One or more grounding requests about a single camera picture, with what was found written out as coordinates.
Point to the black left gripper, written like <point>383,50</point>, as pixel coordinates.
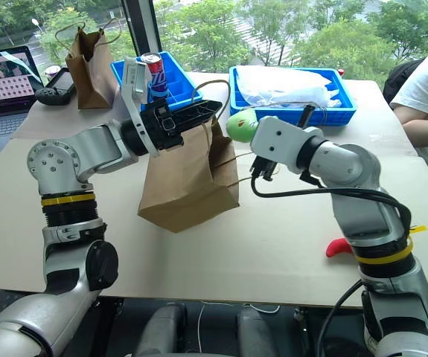
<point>159,128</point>

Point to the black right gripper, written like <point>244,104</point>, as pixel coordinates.
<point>264,167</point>

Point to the green apple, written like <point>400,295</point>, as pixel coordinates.
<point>239,126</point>

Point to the wide brown paper bag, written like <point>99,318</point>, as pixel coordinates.
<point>184,186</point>

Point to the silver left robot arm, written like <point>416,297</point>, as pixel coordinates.
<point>94,145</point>

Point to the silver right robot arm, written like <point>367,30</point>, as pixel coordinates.
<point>362,208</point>

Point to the person's bare forearm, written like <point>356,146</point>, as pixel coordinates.
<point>427,134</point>

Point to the red plush toy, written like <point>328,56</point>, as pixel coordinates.
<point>336,248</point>

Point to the narrow brown paper bag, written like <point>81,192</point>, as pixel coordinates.
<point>91,82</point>

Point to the blue plastic compartment bin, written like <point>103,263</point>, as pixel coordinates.
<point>178,78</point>

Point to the red and blue soda can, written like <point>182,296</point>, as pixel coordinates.
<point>158,80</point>

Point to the short black rod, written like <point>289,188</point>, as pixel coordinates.
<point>306,116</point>

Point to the clear plastic bags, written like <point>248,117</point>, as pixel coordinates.
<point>284,87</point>

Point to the blue plastic bin with bags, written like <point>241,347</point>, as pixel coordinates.
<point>344,108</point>

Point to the black handheld controller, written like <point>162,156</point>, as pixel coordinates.
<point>59,87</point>

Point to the purple cup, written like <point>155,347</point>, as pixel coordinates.
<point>53,70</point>

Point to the black backpack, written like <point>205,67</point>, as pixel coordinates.
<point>399,80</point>

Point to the grey rounded shape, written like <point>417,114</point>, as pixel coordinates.
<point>256,331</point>
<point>161,329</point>

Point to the open laptop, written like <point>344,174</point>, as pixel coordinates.
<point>1,85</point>

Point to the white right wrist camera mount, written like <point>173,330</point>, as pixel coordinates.
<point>277,141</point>

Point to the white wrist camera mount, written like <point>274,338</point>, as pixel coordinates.
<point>133,80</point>
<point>277,141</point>

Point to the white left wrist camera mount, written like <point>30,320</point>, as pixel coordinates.
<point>133,80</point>

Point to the dark window frame post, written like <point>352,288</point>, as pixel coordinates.
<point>141,26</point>

